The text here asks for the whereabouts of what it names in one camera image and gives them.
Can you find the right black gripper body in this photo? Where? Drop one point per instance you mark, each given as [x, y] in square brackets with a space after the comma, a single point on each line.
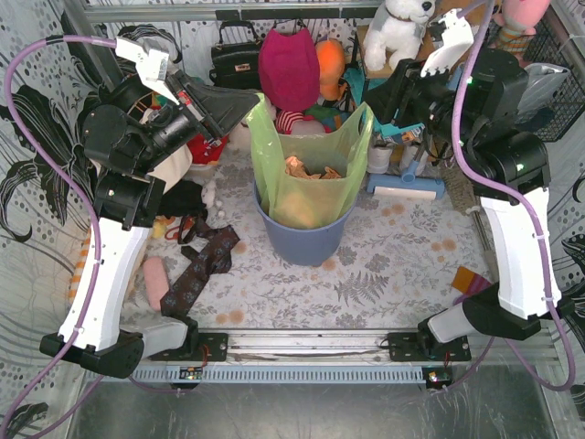
[399, 92]

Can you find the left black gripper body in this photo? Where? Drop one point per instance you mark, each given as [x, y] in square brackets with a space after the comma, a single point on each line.
[196, 112]

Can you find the blue lint roller mop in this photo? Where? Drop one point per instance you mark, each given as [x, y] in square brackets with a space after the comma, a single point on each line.
[406, 184]

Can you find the green plastic trash bag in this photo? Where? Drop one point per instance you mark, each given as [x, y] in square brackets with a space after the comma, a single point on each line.
[345, 150]

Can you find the blue trash bin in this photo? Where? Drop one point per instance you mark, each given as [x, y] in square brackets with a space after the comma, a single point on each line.
[306, 242]

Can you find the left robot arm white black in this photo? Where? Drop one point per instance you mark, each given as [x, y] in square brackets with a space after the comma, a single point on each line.
[126, 201]

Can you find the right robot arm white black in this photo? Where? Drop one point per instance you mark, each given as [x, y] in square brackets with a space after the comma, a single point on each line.
[512, 189]

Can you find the cream canvas tote bag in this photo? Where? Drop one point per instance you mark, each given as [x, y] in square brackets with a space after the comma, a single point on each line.
[174, 167]

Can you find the crumpled brown paper trash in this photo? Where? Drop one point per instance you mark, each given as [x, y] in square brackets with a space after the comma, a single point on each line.
[295, 167]

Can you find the black leather handbag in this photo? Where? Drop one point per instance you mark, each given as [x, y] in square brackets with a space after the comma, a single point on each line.
[236, 66]

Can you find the red cloth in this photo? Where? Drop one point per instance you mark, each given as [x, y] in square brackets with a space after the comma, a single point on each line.
[204, 152]

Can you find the white sneakers pair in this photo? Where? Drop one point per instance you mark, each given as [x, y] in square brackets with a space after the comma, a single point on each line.
[383, 156]

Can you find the pink white pig plush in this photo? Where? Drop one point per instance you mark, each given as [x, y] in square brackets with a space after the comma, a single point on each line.
[297, 123]

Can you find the orange plush toy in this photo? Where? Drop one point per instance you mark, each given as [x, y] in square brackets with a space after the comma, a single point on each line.
[332, 62]

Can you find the white dog plush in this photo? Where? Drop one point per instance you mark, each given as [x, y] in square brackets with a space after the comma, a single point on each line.
[396, 32]

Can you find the magenta felt hat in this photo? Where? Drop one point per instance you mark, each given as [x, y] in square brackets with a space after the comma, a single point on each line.
[289, 70]

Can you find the silver foil pouch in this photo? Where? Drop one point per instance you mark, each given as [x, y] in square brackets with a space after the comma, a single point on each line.
[544, 80]

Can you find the pink plush toy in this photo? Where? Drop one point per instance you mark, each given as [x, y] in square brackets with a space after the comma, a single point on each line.
[517, 23]

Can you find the dark floral necktie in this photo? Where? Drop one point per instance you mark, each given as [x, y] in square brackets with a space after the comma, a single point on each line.
[209, 252]

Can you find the pink sponge roll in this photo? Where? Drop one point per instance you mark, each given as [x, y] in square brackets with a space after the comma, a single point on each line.
[156, 281]

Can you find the orange checked towel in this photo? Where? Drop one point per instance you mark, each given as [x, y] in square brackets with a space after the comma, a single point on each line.
[74, 281]

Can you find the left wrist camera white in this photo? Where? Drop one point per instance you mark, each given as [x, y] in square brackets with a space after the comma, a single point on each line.
[151, 64]

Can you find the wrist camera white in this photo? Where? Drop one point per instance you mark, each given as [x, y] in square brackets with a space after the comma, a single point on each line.
[452, 36]
[151, 64]

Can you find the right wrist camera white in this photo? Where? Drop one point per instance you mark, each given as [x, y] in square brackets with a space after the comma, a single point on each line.
[452, 36]

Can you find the black wire basket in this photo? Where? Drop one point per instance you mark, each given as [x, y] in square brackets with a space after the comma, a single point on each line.
[552, 121]

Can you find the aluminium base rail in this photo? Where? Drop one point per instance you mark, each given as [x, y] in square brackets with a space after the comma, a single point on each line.
[312, 356]

